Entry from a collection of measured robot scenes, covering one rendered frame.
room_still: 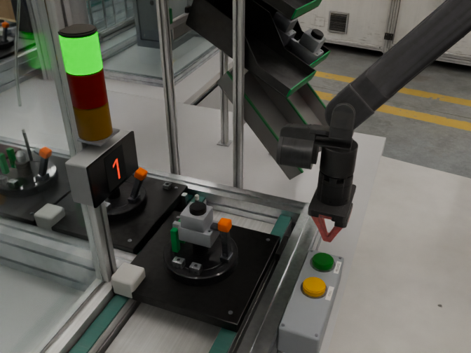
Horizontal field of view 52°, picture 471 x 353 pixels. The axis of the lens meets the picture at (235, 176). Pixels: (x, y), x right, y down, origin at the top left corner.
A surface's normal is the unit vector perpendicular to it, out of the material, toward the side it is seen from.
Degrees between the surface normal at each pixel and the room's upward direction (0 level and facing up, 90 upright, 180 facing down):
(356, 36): 90
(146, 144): 0
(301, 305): 0
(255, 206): 90
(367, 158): 0
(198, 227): 90
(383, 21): 90
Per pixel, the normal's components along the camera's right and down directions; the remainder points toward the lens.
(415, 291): 0.00, -0.84
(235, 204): -0.37, 0.51
